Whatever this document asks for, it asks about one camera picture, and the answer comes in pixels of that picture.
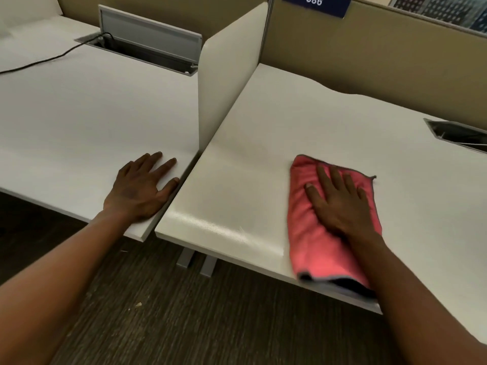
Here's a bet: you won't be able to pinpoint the person's right hand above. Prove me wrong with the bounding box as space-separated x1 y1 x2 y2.
304 164 382 244

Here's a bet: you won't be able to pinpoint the person's left hand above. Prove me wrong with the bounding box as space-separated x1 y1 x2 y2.
103 151 180 223

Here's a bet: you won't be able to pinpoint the pink microfiber cloth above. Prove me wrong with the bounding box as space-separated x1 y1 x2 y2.
287 154 383 299

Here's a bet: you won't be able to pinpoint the person's right forearm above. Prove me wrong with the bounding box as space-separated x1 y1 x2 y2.
347 232 487 365

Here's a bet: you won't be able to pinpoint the person's left forearm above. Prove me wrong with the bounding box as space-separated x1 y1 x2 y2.
0 211 128 365

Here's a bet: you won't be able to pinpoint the grey desk leg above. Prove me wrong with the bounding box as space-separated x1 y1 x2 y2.
176 247 197 269
199 257 220 278

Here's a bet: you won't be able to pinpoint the white desk divider panel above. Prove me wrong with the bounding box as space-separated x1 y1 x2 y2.
0 0 64 29
197 1 269 155

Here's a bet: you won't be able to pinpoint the beige fabric partition panel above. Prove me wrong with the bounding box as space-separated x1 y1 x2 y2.
260 0 487 132
56 0 269 38

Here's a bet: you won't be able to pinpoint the blue number sign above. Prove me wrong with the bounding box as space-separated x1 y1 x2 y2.
282 0 352 19

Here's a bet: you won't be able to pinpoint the patterned glass panel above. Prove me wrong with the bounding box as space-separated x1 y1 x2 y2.
388 0 487 34

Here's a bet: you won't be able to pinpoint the desk cable tray opening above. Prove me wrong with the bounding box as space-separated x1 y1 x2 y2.
423 118 487 155

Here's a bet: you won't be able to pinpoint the grey cable tray lid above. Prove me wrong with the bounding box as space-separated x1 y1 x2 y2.
98 4 203 69

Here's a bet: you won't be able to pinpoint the black power cable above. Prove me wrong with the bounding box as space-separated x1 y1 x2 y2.
0 32 115 76

